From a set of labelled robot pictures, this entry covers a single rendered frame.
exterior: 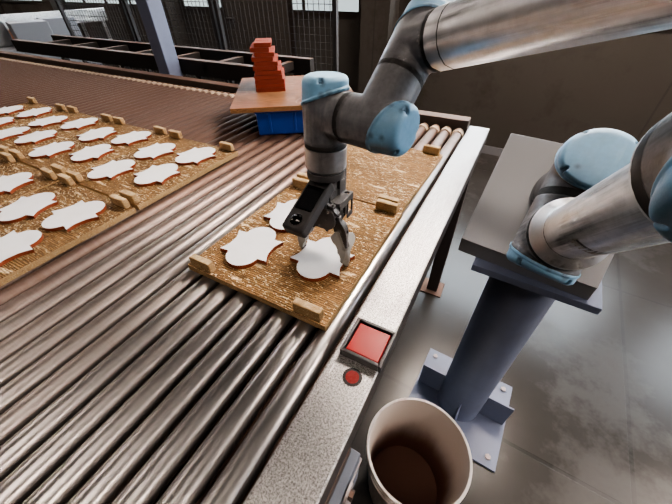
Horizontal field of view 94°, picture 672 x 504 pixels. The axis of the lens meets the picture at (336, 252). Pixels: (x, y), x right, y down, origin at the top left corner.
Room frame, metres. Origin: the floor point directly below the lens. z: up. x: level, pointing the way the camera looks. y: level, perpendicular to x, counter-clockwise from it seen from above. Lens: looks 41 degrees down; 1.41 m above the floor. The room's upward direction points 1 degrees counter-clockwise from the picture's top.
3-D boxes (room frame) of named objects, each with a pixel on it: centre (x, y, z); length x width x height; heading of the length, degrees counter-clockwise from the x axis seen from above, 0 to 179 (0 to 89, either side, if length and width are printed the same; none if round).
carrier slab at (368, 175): (0.97, -0.13, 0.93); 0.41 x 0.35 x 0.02; 150
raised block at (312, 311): (0.37, 0.05, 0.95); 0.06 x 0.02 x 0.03; 61
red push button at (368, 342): (0.31, -0.05, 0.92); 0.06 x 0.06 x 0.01; 61
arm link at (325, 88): (0.54, 0.01, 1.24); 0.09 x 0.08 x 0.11; 50
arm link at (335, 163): (0.54, 0.02, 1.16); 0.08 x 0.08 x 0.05
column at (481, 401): (0.60, -0.52, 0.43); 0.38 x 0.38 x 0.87; 57
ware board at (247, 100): (1.53, 0.18, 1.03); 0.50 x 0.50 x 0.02; 7
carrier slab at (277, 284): (0.60, 0.07, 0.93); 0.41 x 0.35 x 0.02; 151
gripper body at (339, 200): (0.54, 0.01, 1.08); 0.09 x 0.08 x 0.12; 151
